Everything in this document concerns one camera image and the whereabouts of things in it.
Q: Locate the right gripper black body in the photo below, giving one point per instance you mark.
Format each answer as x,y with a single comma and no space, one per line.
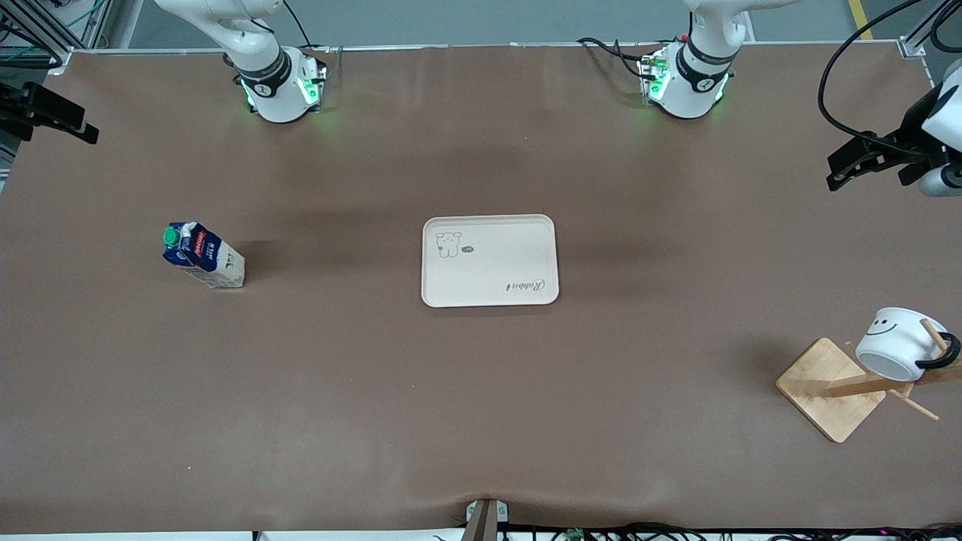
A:
16,105

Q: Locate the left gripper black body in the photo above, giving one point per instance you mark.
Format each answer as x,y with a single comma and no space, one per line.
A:
904,140

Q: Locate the blue white milk carton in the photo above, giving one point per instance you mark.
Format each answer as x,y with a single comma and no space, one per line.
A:
210,263

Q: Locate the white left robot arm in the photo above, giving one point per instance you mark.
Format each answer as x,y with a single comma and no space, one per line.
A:
691,83

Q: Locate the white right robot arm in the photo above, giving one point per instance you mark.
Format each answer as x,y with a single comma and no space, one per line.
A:
270,83

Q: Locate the wooden cup rack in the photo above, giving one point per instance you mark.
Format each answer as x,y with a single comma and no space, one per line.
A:
827,383

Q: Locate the cream tray with bear print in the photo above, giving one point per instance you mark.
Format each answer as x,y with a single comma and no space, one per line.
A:
488,263

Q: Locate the aluminium frame post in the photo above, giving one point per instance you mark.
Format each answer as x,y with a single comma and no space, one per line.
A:
45,34
921,34

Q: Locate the metal bracket at table edge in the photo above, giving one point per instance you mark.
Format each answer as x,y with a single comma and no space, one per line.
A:
486,518

